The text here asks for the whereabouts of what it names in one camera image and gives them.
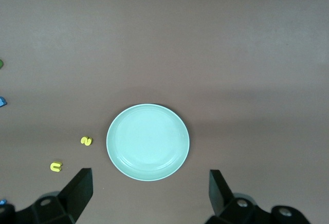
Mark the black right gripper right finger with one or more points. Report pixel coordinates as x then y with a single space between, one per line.
221 195

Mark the blue digit six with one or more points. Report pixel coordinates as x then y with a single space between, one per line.
2 102

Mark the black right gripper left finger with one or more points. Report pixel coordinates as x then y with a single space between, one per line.
77 193

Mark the green letter u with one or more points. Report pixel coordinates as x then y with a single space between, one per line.
1 64

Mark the brown table cover sheet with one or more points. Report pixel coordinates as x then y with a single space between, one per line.
205 41

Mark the light green plate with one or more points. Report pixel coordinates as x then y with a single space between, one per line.
148 141

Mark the yellow digit two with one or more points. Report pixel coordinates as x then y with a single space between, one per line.
86 141

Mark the blue letter x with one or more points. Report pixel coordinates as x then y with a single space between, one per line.
2 202

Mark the yellow letter u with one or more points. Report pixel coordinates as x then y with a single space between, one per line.
52 166

